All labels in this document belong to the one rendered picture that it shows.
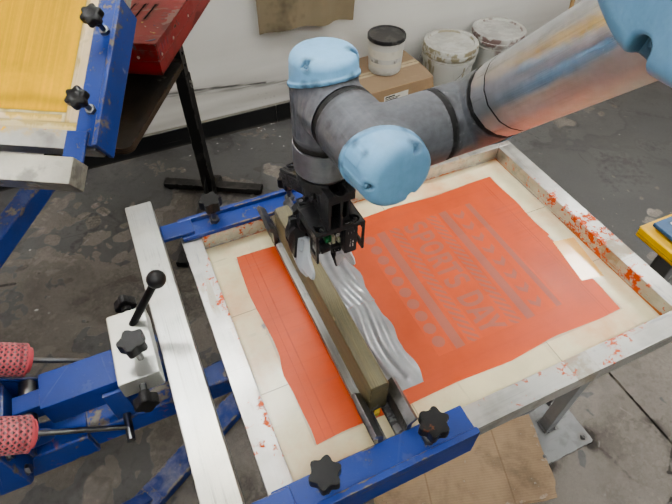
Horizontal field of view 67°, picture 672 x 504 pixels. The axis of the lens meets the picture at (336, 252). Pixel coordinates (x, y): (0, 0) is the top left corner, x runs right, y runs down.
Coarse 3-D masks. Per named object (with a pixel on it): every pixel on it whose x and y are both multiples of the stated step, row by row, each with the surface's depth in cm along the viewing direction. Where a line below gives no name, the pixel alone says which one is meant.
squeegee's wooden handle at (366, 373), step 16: (288, 208) 96; (320, 272) 85; (320, 288) 83; (320, 304) 84; (336, 304) 81; (336, 320) 79; (352, 320) 79; (336, 336) 81; (352, 336) 77; (352, 352) 75; (368, 352) 75; (352, 368) 77; (368, 368) 74; (368, 384) 72; (384, 384) 72; (368, 400) 74; (384, 400) 76
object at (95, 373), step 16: (160, 352) 78; (64, 368) 76; (80, 368) 76; (96, 368) 76; (112, 368) 76; (48, 384) 74; (64, 384) 74; (80, 384) 74; (96, 384) 74; (112, 384) 74; (48, 400) 72; (64, 400) 72; (80, 400) 74; (96, 400) 75; (48, 416) 73; (64, 416) 75
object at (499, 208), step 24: (456, 192) 115; (480, 192) 115; (504, 192) 115; (384, 216) 109; (408, 216) 109; (504, 216) 109; (528, 216) 109; (528, 240) 105; (240, 264) 100; (264, 264) 100; (360, 264) 100; (264, 288) 96; (288, 288) 96; (384, 288) 96; (264, 312) 93; (288, 312) 93
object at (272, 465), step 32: (448, 160) 117; (480, 160) 120; (512, 160) 117; (544, 192) 110; (256, 224) 104; (576, 224) 104; (192, 256) 97; (608, 256) 99; (640, 288) 94; (224, 320) 87; (224, 352) 83; (608, 352) 83; (640, 352) 84; (256, 384) 80; (512, 384) 79; (544, 384) 79; (576, 384) 81; (256, 416) 76; (480, 416) 76; (512, 416) 78; (256, 448) 73; (288, 480) 70
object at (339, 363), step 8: (280, 248) 98; (280, 256) 98; (288, 256) 96; (288, 264) 95; (288, 272) 95; (296, 272) 94; (296, 280) 93; (296, 288) 92; (304, 288) 91; (304, 296) 90; (304, 304) 90; (312, 304) 89; (312, 312) 88; (320, 320) 87; (320, 328) 86; (328, 336) 85; (328, 344) 84; (336, 352) 83; (336, 360) 82; (344, 368) 81; (344, 376) 80; (352, 384) 79; (352, 392) 78
